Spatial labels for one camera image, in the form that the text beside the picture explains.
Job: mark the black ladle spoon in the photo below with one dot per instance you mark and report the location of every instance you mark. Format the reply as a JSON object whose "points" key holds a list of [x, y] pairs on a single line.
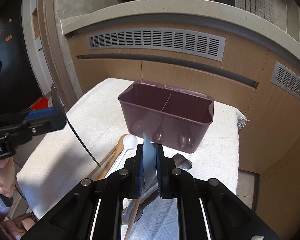
{"points": [[58, 105]]}

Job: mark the metal spoon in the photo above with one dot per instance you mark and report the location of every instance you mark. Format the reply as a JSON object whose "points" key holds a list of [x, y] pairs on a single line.
{"points": [[181, 162]]}

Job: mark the brown wooden spoon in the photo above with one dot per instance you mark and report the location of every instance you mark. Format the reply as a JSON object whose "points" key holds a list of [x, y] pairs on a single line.
{"points": [[118, 149]]}

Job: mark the person left hand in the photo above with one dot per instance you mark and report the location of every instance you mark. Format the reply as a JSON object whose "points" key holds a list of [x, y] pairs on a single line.
{"points": [[7, 177]]}

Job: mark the red box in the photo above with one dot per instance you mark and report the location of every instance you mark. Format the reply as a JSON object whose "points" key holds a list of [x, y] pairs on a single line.
{"points": [[41, 103]]}

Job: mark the blue-grey plastic spoon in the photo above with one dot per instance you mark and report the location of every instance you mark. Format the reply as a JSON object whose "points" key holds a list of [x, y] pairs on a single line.
{"points": [[149, 151]]}

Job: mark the white woven cloth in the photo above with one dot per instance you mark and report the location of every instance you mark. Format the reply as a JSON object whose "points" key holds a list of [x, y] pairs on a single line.
{"points": [[96, 124]]}

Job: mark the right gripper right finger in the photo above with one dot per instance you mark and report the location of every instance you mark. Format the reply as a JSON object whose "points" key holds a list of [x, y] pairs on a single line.
{"points": [[164, 166]]}

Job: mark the small grey vent grille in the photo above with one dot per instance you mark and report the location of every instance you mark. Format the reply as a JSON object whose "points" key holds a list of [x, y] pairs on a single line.
{"points": [[286, 79]]}

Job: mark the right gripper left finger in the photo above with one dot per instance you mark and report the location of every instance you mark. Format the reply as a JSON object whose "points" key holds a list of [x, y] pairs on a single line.
{"points": [[133, 180]]}

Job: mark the white plastic spoon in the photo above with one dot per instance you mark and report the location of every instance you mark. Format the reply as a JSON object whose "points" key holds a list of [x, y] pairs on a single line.
{"points": [[130, 142]]}

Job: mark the purple plastic utensil caddy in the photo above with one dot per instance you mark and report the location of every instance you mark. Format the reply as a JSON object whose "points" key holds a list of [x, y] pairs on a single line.
{"points": [[174, 117]]}

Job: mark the wooden chopstick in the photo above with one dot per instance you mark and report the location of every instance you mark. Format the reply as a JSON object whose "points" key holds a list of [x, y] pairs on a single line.
{"points": [[132, 217], [101, 163]]}

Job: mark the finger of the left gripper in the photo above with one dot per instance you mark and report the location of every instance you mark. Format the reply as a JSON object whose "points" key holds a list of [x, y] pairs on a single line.
{"points": [[46, 124], [47, 112]]}

